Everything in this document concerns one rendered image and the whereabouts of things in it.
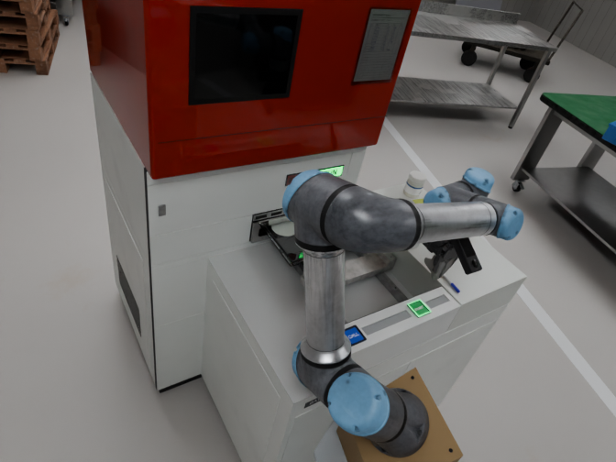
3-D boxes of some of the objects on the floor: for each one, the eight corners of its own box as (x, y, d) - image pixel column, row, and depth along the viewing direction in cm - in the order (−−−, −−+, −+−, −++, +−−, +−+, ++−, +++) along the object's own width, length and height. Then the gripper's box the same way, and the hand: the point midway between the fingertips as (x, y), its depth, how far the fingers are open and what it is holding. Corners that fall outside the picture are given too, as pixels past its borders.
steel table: (516, 130, 524) (564, 37, 459) (354, 122, 463) (382, 14, 398) (481, 100, 579) (520, 13, 514) (332, 90, 517) (354, -10, 453)
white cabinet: (199, 384, 216) (206, 258, 165) (360, 320, 264) (404, 207, 213) (261, 519, 178) (295, 410, 127) (435, 415, 226) (511, 306, 175)
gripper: (456, 206, 129) (430, 261, 142) (433, 213, 125) (409, 269, 138) (478, 225, 124) (449, 280, 137) (456, 233, 119) (427, 289, 133)
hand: (436, 278), depth 135 cm, fingers closed
